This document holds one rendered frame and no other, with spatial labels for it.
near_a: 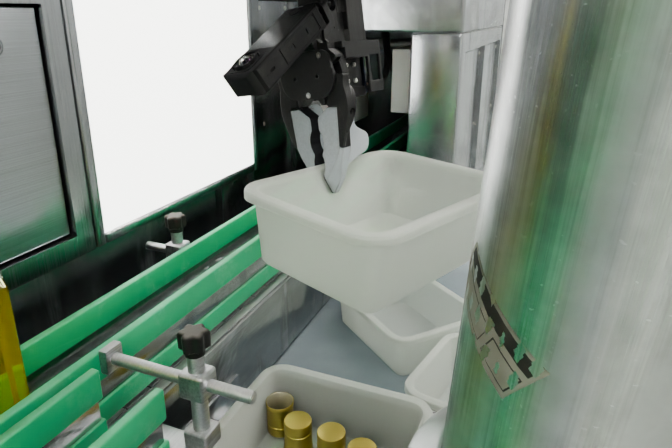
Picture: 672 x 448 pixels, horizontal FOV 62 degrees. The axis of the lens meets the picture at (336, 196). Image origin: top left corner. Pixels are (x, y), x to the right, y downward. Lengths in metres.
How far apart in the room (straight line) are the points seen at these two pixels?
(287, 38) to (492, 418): 0.41
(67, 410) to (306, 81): 0.37
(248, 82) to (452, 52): 0.77
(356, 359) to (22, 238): 0.52
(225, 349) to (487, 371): 0.61
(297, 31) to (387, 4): 0.72
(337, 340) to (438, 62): 0.61
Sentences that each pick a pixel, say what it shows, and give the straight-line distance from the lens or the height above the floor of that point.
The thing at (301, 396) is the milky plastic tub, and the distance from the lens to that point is 0.77.
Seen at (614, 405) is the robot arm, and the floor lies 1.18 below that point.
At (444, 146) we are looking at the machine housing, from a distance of 1.25.
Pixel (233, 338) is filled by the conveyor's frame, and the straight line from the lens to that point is 0.79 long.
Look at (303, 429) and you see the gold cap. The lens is 0.72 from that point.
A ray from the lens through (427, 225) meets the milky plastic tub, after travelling 0.44.
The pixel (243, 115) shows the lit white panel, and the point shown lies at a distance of 1.08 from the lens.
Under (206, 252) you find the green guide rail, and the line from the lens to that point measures 0.85.
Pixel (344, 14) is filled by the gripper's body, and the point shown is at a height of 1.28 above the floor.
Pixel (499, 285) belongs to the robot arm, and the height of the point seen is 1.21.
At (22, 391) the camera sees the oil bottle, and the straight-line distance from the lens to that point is 0.58.
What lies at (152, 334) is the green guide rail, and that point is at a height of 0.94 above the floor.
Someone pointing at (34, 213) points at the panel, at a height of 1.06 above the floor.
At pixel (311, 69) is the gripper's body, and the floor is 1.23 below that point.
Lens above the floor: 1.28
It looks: 18 degrees down
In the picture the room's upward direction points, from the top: straight up
